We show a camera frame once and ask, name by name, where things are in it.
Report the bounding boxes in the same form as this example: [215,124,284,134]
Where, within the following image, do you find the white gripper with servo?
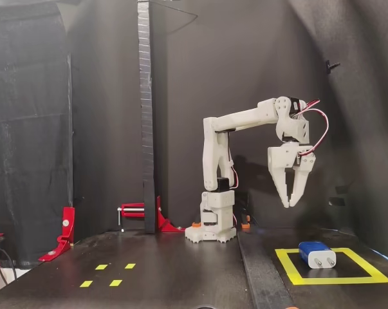
[266,144,317,209]

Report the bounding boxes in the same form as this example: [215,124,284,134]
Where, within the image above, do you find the blue white charger block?
[298,241,337,270]

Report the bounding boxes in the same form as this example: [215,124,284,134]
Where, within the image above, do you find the black binder clip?
[328,179,356,207]

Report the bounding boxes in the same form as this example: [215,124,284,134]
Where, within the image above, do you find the black backdrop cloth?
[286,0,388,258]

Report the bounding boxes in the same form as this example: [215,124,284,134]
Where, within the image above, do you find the yellow tape square outline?
[274,247,388,286]

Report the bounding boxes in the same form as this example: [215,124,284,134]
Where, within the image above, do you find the small black clip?
[324,59,342,74]

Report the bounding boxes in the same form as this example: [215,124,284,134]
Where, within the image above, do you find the black mesh cloth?
[0,1,75,270]

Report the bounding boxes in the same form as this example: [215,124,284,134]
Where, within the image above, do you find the red black white servo cable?
[227,135,239,191]
[295,98,329,159]

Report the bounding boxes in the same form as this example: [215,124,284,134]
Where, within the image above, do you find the red metal angle bracket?
[38,206,76,263]
[156,195,187,233]

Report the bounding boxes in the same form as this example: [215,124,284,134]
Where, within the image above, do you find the thin black cable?
[0,247,18,287]

